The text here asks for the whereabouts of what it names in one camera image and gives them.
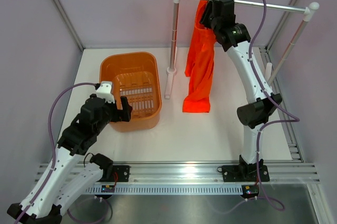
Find orange shorts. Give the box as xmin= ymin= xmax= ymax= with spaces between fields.
xmin=182 ymin=0 xmax=216 ymax=113

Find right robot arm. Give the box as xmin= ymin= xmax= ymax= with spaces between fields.
xmin=200 ymin=0 xmax=282 ymax=182

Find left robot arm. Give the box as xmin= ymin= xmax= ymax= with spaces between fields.
xmin=7 ymin=94 xmax=132 ymax=223

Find orange plastic basket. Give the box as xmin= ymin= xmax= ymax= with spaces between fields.
xmin=100 ymin=52 xmax=162 ymax=133

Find white and metal clothes rack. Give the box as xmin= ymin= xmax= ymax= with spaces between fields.
xmin=164 ymin=0 xmax=320 ymax=99

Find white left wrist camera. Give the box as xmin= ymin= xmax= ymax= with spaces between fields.
xmin=96 ymin=81 xmax=115 ymax=104

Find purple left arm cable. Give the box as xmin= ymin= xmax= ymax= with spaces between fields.
xmin=15 ymin=82 xmax=98 ymax=222

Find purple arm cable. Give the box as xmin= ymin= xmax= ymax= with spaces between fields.
xmin=15 ymin=82 xmax=98 ymax=222
xmin=222 ymin=0 xmax=300 ymax=213

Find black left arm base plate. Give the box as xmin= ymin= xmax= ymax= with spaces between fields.
xmin=100 ymin=165 xmax=130 ymax=182

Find white slotted cable duct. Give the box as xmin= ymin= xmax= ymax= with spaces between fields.
xmin=83 ymin=185 xmax=243 ymax=195

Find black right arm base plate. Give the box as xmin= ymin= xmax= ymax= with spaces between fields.
xmin=216 ymin=165 xmax=270 ymax=182

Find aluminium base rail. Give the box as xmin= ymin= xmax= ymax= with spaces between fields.
xmin=116 ymin=162 xmax=320 ymax=184

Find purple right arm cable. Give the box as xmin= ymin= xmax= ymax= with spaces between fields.
xmin=222 ymin=0 xmax=300 ymax=213

